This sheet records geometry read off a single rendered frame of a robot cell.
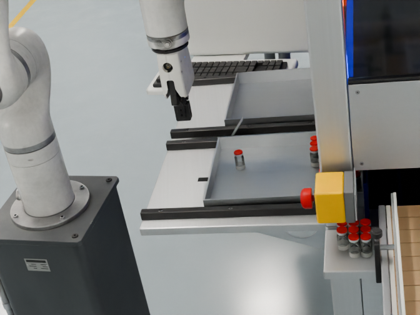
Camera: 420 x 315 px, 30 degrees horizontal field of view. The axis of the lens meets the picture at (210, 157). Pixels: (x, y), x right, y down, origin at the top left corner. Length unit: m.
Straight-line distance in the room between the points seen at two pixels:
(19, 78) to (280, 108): 0.72
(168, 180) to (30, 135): 0.34
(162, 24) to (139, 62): 3.11
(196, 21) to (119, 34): 2.56
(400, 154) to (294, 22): 1.04
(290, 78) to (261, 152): 0.37
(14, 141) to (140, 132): 2.18
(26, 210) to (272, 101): 0.70
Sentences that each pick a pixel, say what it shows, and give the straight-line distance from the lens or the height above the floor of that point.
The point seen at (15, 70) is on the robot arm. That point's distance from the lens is 1.64.
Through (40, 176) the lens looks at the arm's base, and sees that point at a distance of 1.79.
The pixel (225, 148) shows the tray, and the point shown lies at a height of 0.88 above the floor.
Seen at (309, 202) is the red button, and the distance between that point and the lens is 1.49.
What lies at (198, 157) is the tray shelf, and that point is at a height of 0.88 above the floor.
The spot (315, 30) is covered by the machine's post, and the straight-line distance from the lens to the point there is 1.40.
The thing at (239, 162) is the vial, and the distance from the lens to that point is 1.81.
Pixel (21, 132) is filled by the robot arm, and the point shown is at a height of 1.10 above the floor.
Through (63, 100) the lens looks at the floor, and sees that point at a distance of 4.39.
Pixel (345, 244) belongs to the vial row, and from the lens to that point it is 1.55.
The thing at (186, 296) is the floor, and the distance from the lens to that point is 2.85.
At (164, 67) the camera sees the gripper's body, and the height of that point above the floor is 1.22.
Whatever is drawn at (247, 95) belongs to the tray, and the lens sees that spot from 2.13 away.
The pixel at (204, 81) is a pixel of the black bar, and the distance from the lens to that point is 2.23.
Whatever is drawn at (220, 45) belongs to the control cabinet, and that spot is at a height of 0.84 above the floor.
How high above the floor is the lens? 1.87
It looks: 32 degrees down
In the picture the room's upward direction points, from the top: 10 degrees counter-clockwise
